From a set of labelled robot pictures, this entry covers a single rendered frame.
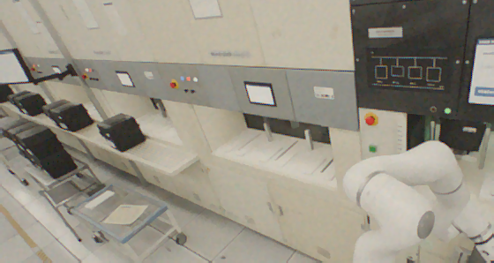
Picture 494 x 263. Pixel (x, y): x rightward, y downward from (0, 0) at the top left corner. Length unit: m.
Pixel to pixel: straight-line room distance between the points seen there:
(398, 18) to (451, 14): 0.17
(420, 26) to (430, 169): 0.57
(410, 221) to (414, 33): 0.71
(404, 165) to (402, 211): 0.13
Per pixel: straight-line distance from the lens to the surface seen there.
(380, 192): 0.63
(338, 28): 1.24
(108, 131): 3.10
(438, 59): 1.13
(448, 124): 1.82
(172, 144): 2.87
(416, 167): 0.69
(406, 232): 0.61
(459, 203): 0.89
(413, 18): 1.12
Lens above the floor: 1.96
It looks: 33 degrees down
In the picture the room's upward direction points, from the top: 11 degrees counter-clockwise
